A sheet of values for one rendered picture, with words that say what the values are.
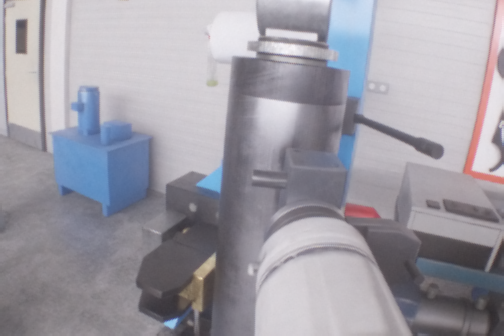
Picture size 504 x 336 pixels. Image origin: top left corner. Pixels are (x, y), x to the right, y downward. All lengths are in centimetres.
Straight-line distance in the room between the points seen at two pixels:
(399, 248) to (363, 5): 79
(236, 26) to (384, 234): 134
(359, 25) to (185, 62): 231
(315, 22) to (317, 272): 44
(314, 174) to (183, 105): 290
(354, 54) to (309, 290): 85
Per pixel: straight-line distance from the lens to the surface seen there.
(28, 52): 506
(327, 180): 28
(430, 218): 83
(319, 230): 22
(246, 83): 54
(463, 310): 87
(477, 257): 91
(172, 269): 79
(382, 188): 272
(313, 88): 52
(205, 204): 96
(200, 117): 306
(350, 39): 98
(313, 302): 17
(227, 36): 153
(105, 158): 287
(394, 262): 29
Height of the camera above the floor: 148
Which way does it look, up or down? 16 degrees down
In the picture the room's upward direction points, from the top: 6 degrees clockwise
